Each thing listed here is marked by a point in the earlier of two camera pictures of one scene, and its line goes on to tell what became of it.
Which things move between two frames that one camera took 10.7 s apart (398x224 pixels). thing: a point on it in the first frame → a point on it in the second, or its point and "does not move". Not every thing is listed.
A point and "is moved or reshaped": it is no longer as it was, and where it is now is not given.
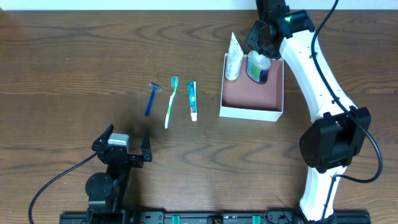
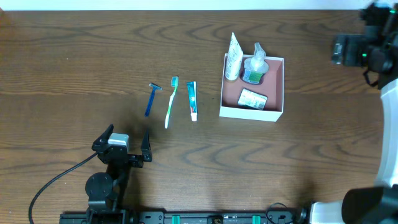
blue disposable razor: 154,86 does not move
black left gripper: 125,157 does not move
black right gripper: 261,38 → 347,50
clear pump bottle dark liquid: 257,67 is moved or reshaped
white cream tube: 234,58 does not move
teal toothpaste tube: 193,99 does not move
